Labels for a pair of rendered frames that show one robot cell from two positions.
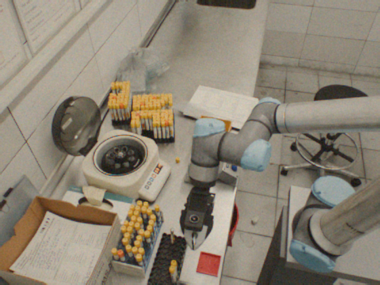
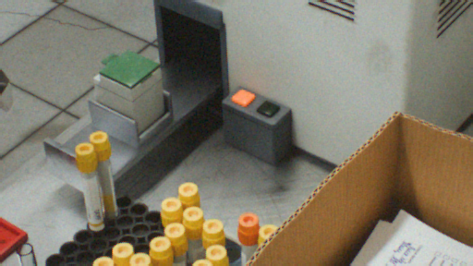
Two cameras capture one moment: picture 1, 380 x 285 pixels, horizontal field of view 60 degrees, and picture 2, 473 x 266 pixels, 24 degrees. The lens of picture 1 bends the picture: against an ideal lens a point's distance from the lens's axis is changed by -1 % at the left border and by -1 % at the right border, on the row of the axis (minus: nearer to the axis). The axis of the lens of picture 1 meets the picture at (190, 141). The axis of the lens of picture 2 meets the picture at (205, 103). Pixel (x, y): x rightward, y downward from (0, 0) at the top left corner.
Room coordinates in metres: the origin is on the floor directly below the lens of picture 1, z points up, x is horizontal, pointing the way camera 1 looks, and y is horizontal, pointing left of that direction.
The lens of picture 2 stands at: (0.96, 0.44, 1.58)
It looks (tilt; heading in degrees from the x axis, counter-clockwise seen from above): 39 degrees down; 206
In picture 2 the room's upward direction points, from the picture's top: 4 degrees counter-clockwise
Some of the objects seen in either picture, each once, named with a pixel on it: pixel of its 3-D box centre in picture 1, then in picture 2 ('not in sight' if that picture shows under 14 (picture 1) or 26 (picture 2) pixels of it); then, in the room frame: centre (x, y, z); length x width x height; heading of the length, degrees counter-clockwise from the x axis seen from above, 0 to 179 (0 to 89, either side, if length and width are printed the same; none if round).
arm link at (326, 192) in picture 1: (328, 202); not in sight; (0.52, -0.39, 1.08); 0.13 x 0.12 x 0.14; 150
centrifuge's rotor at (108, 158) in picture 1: (121, 159); not in sight; (0.80, 0.25, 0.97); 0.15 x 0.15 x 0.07
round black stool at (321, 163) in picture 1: (326, 138); not in sight; (1.48, -0.88, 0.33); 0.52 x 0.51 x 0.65; 8
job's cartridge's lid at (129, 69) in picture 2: not in sight; (127, 67); (0.28, 0.03, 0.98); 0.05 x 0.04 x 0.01; 75
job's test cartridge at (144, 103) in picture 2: not in sight; (130, 97); (0.28, 0.03, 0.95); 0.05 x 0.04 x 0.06; 75
